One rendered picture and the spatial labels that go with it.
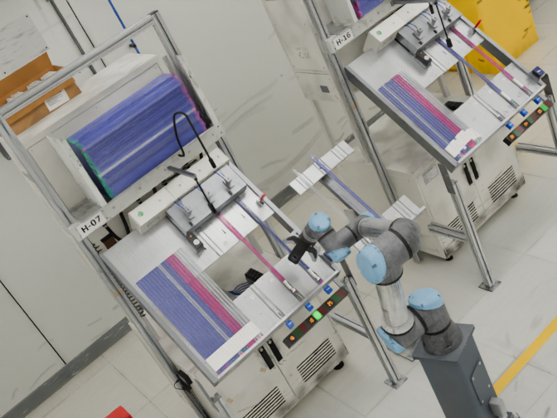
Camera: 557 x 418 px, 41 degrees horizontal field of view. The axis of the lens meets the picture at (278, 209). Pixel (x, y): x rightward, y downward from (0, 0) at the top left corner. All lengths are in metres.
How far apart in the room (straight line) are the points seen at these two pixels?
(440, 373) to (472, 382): 0.12
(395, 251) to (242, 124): 2.84
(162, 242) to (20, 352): 1.84
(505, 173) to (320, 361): 1.48
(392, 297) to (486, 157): 1.77
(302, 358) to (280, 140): 2.07
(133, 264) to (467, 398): 1.41
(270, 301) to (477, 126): 1.31
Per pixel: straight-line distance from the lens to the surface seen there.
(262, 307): 3.00
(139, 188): 3.07
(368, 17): 3.65
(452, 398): 2.96
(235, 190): 3.14
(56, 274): 4.64
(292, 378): 3.54
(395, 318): 2.55
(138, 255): 3.09
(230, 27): 4.92
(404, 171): 3.75
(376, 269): 2.29
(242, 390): 3.40
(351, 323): 3.45
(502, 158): 4.19
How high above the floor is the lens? 2.46
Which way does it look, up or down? 28 degrees down
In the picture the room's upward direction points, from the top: 27 degrees counter-clockwise
